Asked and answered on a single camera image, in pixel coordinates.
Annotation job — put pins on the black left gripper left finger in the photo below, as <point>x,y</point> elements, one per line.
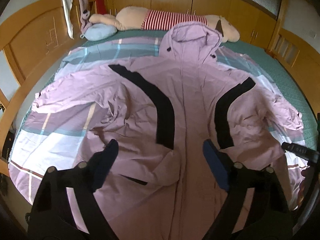
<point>51,215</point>

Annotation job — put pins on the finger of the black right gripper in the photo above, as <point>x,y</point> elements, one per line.
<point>311,156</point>

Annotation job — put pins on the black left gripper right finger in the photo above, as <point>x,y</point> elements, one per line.
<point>255,206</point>

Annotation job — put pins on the pink hooded jacket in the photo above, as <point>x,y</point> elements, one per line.
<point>174,146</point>

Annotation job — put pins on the person's right hand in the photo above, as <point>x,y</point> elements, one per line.
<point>305,174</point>

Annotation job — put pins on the green quilted mattress cover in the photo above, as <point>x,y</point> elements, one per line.
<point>134,43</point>

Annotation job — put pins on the wooden headboard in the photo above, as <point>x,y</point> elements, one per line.
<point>32,40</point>

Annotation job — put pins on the light blue neck pillow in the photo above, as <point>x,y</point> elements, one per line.
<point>99,31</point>

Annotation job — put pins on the large plush toy striped shirt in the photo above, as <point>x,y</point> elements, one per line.
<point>131,18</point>

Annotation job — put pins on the red hanging garment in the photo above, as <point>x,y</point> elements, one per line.
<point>101,9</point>

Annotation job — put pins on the white hanging cloth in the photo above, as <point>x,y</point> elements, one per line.
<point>67,6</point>

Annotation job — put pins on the pink hanging garment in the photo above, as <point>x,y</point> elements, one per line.
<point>84,16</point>

